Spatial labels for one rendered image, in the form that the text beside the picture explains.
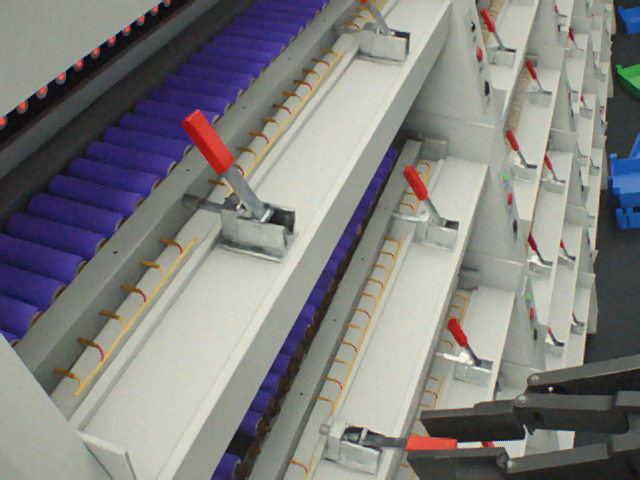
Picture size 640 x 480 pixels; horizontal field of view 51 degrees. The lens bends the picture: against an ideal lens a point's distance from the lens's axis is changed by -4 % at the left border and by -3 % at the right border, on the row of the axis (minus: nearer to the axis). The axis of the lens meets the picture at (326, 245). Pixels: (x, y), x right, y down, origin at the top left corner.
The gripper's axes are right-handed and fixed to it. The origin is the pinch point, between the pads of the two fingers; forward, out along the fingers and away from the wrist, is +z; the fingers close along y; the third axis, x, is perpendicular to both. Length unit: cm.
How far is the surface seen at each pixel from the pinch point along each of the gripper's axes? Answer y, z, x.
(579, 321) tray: 98, 22, -78
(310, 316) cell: 10.6, 14.9, 4.9
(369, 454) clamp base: -1.0, 7.1, 0.6
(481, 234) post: 42.6, 11.6, -11.5
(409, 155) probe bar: 36.9, 13.0, 4.6
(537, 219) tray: 85, 18, -39
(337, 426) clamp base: 0.0, 9.2, 2.6
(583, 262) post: 113, 21, -72
